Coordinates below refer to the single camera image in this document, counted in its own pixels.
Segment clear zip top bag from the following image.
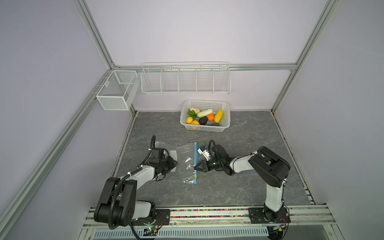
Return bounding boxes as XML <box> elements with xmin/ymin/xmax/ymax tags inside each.
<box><xmin>155</xmin><ymin>141</ymin><xmax>198</xmax><ymax>184</ymax></box>

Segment orange fruit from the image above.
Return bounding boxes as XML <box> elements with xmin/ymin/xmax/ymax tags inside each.
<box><xmin>207</xmin><ymin>114</ymin><xmax>215</xmax><ymax>122</ymax></box>

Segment white plastic basket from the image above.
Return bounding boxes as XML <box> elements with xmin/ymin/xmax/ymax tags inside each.
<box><xmin>180</xmin><ymin>100</ymin><xmax>231</xmax><ymax>132</ymax></box>

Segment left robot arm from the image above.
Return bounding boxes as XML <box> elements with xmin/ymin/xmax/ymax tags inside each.
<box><xmin>94</xmin><ymin>135</ymin><xmax>178</xmax><ymax>230</ymax></box>

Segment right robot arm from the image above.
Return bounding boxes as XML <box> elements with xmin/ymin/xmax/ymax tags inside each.
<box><xmin>194</xmin><ymin>140</ymin><xmax>291</xmax><ymax>225</ymax></box>

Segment black avocado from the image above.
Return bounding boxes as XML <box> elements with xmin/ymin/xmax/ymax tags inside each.
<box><xmin>199</xmin><ymin>116</ymin><xmax>209</xmax><ymax>125</ymax></box>

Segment white radish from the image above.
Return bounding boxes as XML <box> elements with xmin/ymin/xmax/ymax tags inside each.
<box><xmin>197</xmin><ymin>109</ymin><xmax>213</xmax><ymax>118</ymax></box>

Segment green leafy vegetable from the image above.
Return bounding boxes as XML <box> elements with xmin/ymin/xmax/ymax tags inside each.
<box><xmin>188</xmin><ymin>110</ymin><xmax>197</xmax><ymax>118</ymax></box>

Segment white vent grille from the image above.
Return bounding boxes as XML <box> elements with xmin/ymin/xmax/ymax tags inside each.
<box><xmin>93</xmin><ymin>227</ymin><xmax>269</xmax><ymax>240</ymax></box>

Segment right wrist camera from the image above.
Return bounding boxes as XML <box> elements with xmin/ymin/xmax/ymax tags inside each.
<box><xmin>198</xmin><ymin>146</ymin><xmax>212</xmax><ymax>161</ymax></box>

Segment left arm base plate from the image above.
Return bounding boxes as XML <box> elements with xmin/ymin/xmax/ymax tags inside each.
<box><xmin>132</xmin><ymin>209</ymin><xmax>171</xmax><ymax>226</ymax></box>

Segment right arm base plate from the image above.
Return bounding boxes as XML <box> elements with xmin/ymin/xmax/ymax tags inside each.
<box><xmin>248</xmin><ymin>206</ymin><xmax>291</xmax><ymax>224</ymax></box>

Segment white mesh wall box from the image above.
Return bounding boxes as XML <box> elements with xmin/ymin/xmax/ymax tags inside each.
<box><xmin>96</xmin><ymin>70</ymin><xmax>140</xmax><ymax>111</ymax></box>

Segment white wire wall rack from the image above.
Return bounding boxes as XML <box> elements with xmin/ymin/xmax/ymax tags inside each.
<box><xmin>141</xmin><ymin>62</ymin><xmax>232</xmax><ymax>95</ymax></box>

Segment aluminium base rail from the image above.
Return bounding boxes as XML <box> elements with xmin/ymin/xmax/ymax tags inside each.
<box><xmin>82</xmin><ymin>204</ymin><xmax>337</xmax><ymax>230</ymax></box>

